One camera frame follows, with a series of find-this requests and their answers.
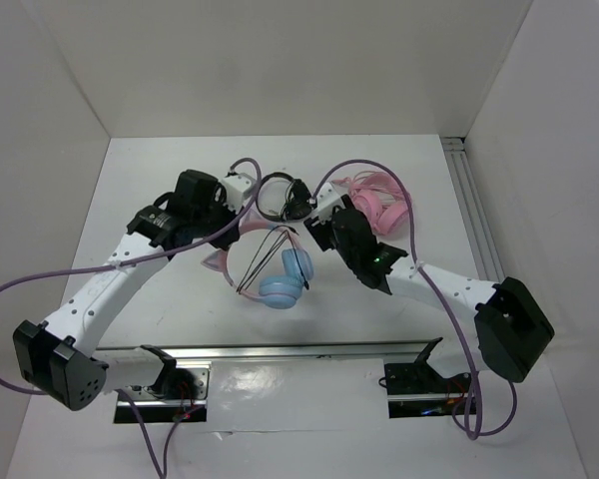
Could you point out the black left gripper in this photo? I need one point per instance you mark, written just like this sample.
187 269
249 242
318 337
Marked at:
223 241

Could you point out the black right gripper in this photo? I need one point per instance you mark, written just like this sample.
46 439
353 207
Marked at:
320 233

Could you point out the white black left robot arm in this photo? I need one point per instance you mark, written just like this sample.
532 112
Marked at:
60 355

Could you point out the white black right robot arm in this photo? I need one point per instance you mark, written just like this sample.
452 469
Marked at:
512 330

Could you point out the black headphones middle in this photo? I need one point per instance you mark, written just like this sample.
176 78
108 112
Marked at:
298 201

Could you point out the pink gaming headset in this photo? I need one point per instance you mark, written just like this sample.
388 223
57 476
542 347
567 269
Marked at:
379 197

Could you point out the white front cover panel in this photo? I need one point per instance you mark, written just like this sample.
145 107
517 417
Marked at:
296 396

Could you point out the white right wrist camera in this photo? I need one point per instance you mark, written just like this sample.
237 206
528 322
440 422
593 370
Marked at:
329 200

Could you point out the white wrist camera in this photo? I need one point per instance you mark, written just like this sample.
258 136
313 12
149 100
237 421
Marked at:
237 189
329 200

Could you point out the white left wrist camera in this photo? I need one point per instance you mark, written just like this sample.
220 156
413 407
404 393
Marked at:
237 189

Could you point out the aluminium rail front edge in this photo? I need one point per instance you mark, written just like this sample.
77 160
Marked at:
392 351

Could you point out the aluminium rail right side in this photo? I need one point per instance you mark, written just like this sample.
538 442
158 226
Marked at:
472 210

